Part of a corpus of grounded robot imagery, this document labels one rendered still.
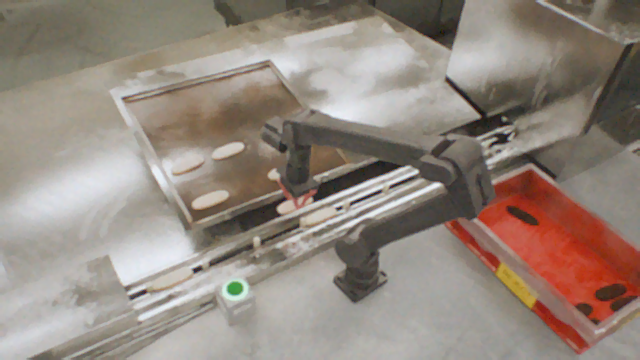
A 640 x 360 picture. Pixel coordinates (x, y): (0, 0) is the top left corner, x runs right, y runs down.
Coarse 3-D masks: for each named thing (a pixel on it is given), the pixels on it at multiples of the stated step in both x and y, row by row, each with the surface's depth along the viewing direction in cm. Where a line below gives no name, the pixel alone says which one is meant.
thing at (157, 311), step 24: (408, 192) 152; (432, 192) 152; (360, 216) 143; (384, 216) 144; (288, 240) 135; (312, 240) 136; (336, 240) 138; (240, 264) 129; (264, 264) 129; (288, 264) 133; (192, 288) 123; (144, 312) 117; (168, 312) 118; (120, 336) 113
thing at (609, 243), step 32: (512, 192) 157; (544, 192) 152; (480, 224) 136; (576, 224) 146; (608, 224) 139; (512, 256) 129; (608, 256) 141; (544, 288) 123; (576, 320) 118; (608, 320) 117
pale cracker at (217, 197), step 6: (216, 192) 140; (222, 192) 140; (198, 198) 138; (204, 198) 138; (210, 198) 138; (216, 198) 138; (222, 198) 139; (192, 204) 137; (198, 204) 137; (204, 204) 137; (210, 204) 137
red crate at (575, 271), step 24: (480, 216) 152; (504, 216) 153; (504, 240) 146; (528, 240) 146; (552, 240) 147; (576, 240) 148; (528, 264) 140; (552, 264) 141; (576, 264) 141; (600, 264) 142; (576, 288) 135; (600, 312) 131; (576, 336) 121
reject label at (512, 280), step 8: (496, 272) 135; (504, 272) 133; (512, 272) 130; (504, 280) 134; (512, 280) 131; (520, 280) 129; (512, 288) 132; (520, 288) 130; (520, 296) 131; (528, 296) 128; (528, 304) 129
